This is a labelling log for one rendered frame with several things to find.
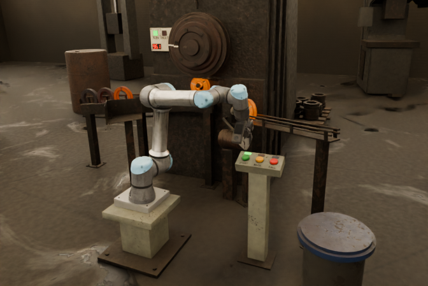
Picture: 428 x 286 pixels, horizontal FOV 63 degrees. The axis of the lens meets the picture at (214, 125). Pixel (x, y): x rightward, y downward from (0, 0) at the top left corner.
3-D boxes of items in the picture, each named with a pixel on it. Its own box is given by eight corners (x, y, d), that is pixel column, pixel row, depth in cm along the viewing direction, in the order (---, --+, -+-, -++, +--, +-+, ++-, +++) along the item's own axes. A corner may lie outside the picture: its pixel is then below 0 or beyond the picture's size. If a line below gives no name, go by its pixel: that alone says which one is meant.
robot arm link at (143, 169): (126, 182, 194) (125, 160, 190) (143, 174, 205) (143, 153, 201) (142, 188, 188) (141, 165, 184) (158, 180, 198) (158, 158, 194)
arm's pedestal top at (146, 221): (151, 230, 181) (150, 223, 179) (102, 218, 193) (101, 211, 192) (181, 201, 209) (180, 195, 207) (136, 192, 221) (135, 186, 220)
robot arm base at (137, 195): (148, 206, 189) (148, 190, 186) (123, 201, 193) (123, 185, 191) (160, 193, 203) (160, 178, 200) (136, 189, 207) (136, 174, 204)
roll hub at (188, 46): (212, 67, 248) (177, 65, 258) (212, 26, 240) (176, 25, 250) (209, 68, 243) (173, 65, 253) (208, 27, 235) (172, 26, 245)
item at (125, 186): (115, 185, 288) (106, 100, 267) (148, 181, 293) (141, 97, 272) (114, 196, 269) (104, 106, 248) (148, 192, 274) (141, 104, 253)
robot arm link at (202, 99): (127, 88, 178) (206, 87, 151) (142, 85, 187) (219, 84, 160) (130, 110, 180) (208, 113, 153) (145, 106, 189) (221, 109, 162)
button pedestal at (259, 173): (241, 244, 210) (242, 148, 191) (281, 253, 201) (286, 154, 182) (232, 260, 196) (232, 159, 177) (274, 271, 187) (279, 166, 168)
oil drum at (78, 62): (91, 103, 569) (84, 48, 542) (121, 106, 547) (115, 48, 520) (64, 112, 517) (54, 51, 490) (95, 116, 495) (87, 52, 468)
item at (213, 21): (229, 79, 256) (173, 74, 274) (230, 12, 242) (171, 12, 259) (226, 80, 251) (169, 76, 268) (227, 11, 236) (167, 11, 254)
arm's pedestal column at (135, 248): (156, 279, 183) (153, 236, 176) (97, 260, 199) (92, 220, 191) (191, 236, 218) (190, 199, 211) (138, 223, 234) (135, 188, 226)
